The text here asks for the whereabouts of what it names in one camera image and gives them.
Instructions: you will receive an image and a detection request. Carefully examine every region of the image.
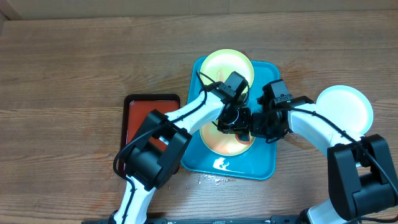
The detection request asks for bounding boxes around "white round plate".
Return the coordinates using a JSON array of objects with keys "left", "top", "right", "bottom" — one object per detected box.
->
[{"left": 316, "top": 85, "right": 374, "bottom": 135}]

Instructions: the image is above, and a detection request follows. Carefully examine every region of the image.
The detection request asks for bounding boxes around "black tray with red water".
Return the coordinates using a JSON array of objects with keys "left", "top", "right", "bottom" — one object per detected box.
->
[{"left": 114, "top": 94, "right": 185, "bottom": 186}]

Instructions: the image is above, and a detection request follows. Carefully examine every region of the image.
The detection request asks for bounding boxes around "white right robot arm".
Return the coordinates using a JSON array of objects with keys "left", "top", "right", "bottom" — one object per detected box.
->
[{"left": 251, "top": 94, "right": 397, "bottom": 223}]

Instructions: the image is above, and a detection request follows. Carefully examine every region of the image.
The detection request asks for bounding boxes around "blue plastic serving tray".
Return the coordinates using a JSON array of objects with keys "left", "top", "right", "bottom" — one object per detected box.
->
[{"left": 181, "top": 60, "right": 280, "bottom": 180}]

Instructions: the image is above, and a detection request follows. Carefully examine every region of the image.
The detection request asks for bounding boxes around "yellow plate back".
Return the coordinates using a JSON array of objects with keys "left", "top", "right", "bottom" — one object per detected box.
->
[{"left": 200, "top": 49, "right": 254, "bottom": 87}]

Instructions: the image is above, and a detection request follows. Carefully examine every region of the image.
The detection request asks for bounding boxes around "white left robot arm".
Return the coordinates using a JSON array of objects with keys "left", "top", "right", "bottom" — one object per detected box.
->
[{"left": 109, "top": 82, "right": 250, "bottom": 223}]

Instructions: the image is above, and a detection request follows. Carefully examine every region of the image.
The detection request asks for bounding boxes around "yellow plate front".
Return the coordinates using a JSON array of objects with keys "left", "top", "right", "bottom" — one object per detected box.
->
[{"left": 200, "top": 123, "right": 255, "bottom": 156}]

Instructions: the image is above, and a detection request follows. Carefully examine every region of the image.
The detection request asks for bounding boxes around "yellow plate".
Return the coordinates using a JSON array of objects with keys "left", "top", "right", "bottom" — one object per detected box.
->
[
  {"left": 200, "top": 123, "right": 255, "bottom": 156},
  {"left": 200, "top": 49, "right": 254, "bottom": 87}
]

